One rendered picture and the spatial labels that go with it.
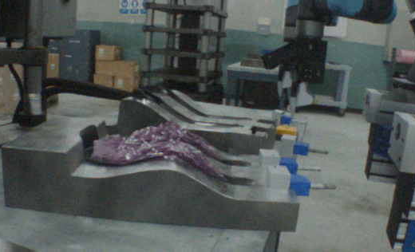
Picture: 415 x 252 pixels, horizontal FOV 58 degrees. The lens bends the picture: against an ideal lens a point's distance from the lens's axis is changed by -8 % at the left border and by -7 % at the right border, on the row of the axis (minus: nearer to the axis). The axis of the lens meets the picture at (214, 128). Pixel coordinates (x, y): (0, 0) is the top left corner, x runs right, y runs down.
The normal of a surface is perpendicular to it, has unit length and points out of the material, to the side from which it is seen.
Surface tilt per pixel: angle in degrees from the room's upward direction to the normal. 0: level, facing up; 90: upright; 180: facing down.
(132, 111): 90
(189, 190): 90
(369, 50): 90
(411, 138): 90
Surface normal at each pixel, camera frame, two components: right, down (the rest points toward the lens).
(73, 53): -0.15, 0.20
